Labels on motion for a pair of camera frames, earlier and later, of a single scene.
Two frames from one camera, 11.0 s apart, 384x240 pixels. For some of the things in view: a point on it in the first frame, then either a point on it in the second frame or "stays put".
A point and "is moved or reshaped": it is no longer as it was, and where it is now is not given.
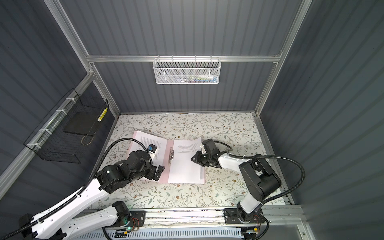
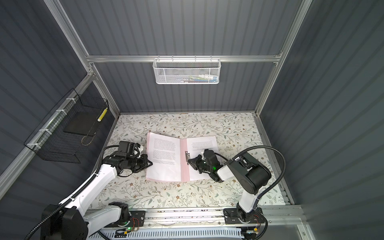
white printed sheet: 147,139 is moved or reshaped
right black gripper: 197,159 to 196,160
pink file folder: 175,155 is moved or reshaped
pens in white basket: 200,78 stays put
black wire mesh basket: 70,128 stays put
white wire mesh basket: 187,71 stays put
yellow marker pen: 102,114 stays put
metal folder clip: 171,156 to 187,157
